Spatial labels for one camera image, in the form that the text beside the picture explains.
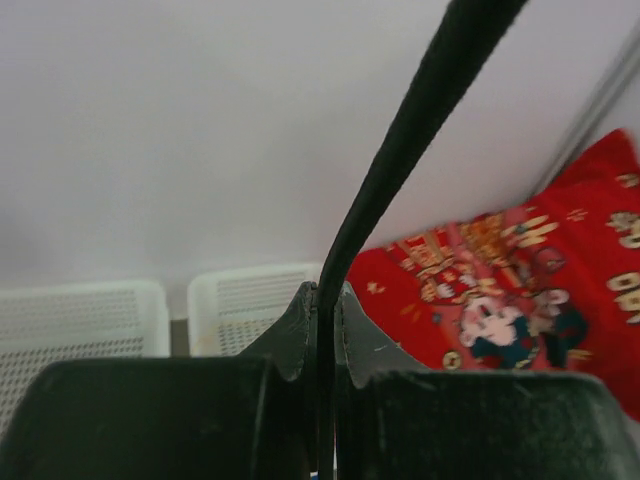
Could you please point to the right white plastic basket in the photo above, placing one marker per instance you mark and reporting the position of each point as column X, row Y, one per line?
column 228, row 310

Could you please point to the red patterned pillow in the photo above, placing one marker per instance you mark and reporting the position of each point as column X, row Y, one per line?
column 552, row 284

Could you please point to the white plastic basket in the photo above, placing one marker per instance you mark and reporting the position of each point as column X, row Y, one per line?
column 228, row 310
column 46, row 325

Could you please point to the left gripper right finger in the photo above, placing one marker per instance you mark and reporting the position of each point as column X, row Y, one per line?
column 364, row 353

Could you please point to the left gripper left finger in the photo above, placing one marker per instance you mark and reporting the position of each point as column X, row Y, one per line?
column 285, row 434

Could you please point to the left white plastic basket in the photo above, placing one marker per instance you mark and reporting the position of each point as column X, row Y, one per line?
column 46, row 325

